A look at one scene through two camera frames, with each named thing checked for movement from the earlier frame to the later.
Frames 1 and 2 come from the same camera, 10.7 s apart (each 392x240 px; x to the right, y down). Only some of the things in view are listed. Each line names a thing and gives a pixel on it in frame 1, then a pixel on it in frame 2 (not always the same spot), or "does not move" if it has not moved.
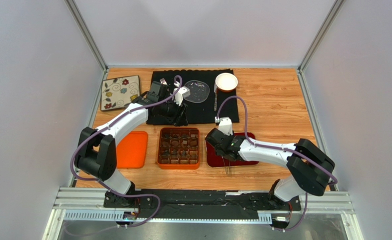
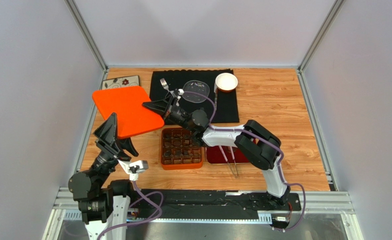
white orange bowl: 226,82 does not move
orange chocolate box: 178,148 does not move
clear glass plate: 199,91 does not move
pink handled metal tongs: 229,166 -> 233,156
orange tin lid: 131,150 -> 132,117
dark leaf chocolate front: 165,153 does not move
